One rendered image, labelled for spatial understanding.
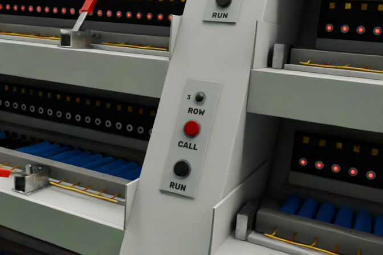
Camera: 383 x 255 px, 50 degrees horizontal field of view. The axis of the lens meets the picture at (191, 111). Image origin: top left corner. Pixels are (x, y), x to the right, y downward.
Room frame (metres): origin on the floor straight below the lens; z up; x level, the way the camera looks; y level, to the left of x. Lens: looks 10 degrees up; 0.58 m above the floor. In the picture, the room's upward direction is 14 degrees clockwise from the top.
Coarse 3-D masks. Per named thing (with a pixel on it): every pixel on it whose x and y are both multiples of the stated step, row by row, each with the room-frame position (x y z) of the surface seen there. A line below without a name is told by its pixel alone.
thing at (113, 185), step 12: (0, 156) 0.59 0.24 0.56; (12, 156) 0.58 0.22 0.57; (24, 156) 0.58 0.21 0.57; (36, 156) 0.58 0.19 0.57; (12, 168) 0.57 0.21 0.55; (24, 168) 0.58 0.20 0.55; (60, 168) 0.55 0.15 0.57; (72, 168) 0.55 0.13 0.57; (84, 168) 0.55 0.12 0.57; (60, 180) 0.54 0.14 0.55; (72, 180) 0.54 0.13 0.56; (84, 180) 0.53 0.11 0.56; (96, 180) 0.52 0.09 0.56; (108, 180) 0.52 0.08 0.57; (120, 180) 0.52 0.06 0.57; (132, 180) 0.52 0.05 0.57; (84, 192) 0.51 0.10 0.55; (108, 192) 0.52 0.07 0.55; (120, 192) 0.51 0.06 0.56
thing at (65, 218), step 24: (24, 120) 0.74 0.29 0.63; (48, 120) 0.72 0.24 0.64; (120, 144) 0.66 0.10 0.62; (144, 144) 0.64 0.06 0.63; (0, 192) 0.53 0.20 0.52; (48, 192) 0.53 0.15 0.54; (72, 192) 0.53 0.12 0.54; (0, 216) 0.54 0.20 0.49; (24, 216) 0.52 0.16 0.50; (48, 216) 0.50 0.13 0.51; (72, 216) 0.48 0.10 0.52; (96, 216) 0.48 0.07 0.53; (120, 216) 0.48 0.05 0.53; (48, 240) 0.51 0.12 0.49; (72, 240) 0.49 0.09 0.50; (96, 240) 0.47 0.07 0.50; (120, 240) 0.46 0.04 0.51
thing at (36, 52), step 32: (0, 0) 0.80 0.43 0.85; (32, 0) 0.76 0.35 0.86; (64, 0) 0.73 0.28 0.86; (96, 0) 0.54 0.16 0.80; (128, 0) 0.67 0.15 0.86; (160, 0) 0.64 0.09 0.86; (0, 32) 0.64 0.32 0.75; (32, 32) 0.63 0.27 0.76; (64, 32) 0.52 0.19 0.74; (96, 32) 0.57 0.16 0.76; (128, 32) 0.68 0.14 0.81; (160, 32) 0.65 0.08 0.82; (0, 64) 0.57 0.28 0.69; (32, 64) 0.55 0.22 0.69; (64, 64) 0.52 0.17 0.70; (96, 64) 0.50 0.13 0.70; (128, 64) 0.48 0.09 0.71; (160, 64) 0.46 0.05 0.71; (160, 96) 0.47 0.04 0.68
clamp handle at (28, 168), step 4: (0, 168) 0.49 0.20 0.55; (28, 168) 0.52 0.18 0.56; (0, 172) 0.48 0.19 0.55; (4, 172) 0.48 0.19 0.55; (8, 172) 0.49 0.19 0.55; (12, 172) 0.50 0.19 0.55; (16, 172) 0.51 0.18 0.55; (20, 172) 0.52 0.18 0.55; (28, 172) 0.53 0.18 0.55; (0, 176) 0.48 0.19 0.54; (4, 176) 0.49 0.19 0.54; (8, 176) 0.49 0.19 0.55; (20, 176) 0.51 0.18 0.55; (24, 176) 0.52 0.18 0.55
